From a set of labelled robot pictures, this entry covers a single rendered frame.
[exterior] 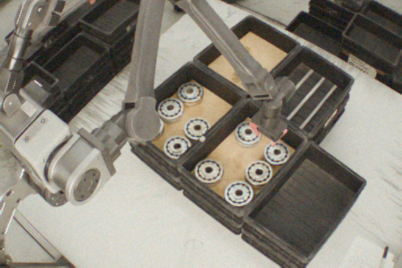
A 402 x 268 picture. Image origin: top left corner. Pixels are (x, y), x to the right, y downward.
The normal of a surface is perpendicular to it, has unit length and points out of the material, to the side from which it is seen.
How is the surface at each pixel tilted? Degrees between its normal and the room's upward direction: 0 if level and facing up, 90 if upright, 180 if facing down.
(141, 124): 50
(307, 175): 0
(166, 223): 0
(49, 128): 0
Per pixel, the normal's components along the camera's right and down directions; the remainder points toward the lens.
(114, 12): -0.04, -0.59
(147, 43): 0.54, -0.04
